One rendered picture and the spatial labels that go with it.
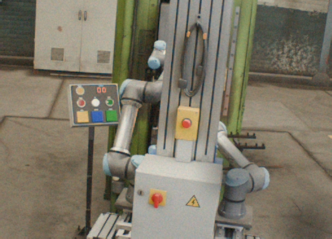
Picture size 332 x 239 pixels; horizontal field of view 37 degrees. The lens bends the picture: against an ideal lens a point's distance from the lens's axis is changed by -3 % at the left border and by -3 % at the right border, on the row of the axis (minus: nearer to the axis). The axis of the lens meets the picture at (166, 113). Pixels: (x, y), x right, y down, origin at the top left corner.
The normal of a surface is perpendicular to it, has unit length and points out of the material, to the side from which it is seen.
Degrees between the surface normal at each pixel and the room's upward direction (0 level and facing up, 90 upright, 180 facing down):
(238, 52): 90
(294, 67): 90
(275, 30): 89
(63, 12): 90
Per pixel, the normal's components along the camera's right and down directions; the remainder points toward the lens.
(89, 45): 0.14, 0.29
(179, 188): -0.16, 0.27
